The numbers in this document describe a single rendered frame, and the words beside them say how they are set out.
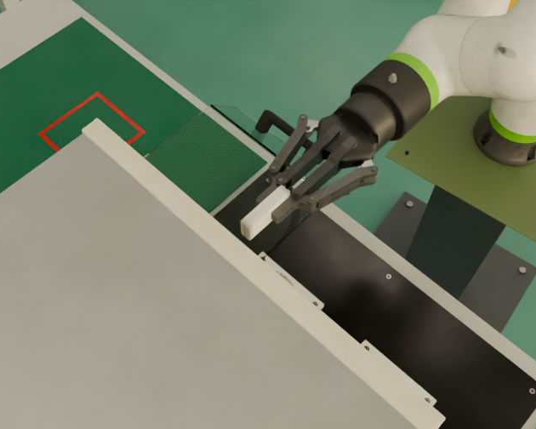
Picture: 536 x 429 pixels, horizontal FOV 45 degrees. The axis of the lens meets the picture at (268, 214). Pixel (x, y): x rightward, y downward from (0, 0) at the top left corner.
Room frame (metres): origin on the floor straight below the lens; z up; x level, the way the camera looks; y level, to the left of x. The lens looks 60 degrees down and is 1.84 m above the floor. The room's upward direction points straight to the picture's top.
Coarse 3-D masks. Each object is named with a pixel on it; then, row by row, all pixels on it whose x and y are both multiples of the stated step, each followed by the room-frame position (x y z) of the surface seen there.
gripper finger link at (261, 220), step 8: (288, 192) 0.41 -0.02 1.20; (272, 200) 0.40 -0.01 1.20; (280, 200) 0.40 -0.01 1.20; (264, 208) 0.39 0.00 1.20; (272, 208) 0.39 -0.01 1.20; (256, 216) 0.38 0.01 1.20; (264, 216) 0.38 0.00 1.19; (248, 224) 0.37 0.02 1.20; (256, 224) 0.37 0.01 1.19; (264, 224) 0.38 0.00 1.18; (248, 232) 0.36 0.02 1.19; (256, 232) 0.37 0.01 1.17
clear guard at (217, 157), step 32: (192, 128) 0.61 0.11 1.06; (224, 128) 0.61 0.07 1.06; (160, 160) 0.55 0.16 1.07; (192, 160) 0.55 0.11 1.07; (224, 160) 0.55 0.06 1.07; (256, 160) 0.55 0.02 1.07; (192, 192) 0.49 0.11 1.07; (224, 192) 0.49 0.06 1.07; (256, 192) 0.49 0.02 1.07; (224, 224) 0.44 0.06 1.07; (288, 224) 0.44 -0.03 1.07
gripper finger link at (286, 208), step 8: (288, 200) 0.40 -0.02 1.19; (296, 200) 0.40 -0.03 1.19; (304, 200) 0.40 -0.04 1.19; (280, 208) 0.39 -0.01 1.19; (288, 208) 0.39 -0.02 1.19; (296, 208) 0.40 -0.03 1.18; (304, 208) 0.40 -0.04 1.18; (312, 208) 0.40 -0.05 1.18; (272, 216) 0.38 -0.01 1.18; (280, 216) 0.38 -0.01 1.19
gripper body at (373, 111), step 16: (352, 96) 0.55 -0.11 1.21; (368, 96) 0.54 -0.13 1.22; (336, 112) 0.53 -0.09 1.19; (352, 112) 0.52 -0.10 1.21; (368, 112) 0.51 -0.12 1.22; (384, 112) 0.51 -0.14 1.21; (320, 128) 0.51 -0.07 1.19; (352, 128) 0.51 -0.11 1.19; (368, 128) 0.50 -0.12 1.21; (384, 128) 0.50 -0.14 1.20; (336, 144) 0.48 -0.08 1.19; (368, 144) 0.48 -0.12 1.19; (384, 144) 0.49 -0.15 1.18; (352, 160) 0.46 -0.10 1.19
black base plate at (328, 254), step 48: (288, 240) 0.57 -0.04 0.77; (336, 240) 0.57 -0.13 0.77; (336, 288) 0.48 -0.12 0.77; (384, 288) 0.48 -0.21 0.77; (384, 336) 0.39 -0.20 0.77; (432, 336) 0.39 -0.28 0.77; (480, 336) 0.39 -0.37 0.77; (432, 384) 0.30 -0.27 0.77; (480, 384) 0.30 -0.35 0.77; (528, 384) 0.30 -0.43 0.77
